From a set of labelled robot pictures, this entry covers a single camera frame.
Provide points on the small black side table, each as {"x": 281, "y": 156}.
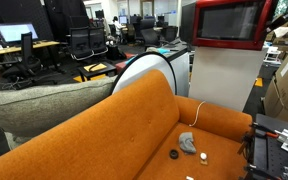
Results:
{"x": 99, "y": 74}

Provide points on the seated person in white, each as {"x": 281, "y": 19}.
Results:
{"x": 116, "y": 24}

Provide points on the wooden desk with monitor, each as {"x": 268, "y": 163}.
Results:
{"x": 40, "y": 44}

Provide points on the white knob on wooden base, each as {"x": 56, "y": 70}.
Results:
{"x": 203, "y": 156}

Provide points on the white cabinet under microwave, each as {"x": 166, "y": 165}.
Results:
{"x": 224, "y": 76}

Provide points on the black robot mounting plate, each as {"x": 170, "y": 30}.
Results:
{"x": 270, "y": 153}

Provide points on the white counter with dark top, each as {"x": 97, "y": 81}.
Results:
{"x": 183, "y": 73}

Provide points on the yellow notepad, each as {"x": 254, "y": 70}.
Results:
{"x": 97, "y": 67}

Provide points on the grey crumpled cloth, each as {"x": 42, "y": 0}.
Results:
{"x": 187, "y": 143}

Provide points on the grey cushion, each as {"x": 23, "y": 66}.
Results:
{"x": 44, "y": 106}

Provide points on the black office chair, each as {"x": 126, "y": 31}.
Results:
{"x": 170, "y": 33}
{"x": 80, "y": 41}
{"x": 27, "y": 53}
{"x": 99, "y": 40}
{"x": 149, "y": 36}

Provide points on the red and black microwave body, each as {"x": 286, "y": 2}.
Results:
{"x": 186, "y": 23}

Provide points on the lit computer monitor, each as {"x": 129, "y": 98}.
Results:
{"x": 15, "y": 32}

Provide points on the orange fabric sofa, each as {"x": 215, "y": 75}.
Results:
{"x": 100, "y": 133}

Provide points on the red microwave door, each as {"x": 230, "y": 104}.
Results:
{"x": 230, "y": 21}

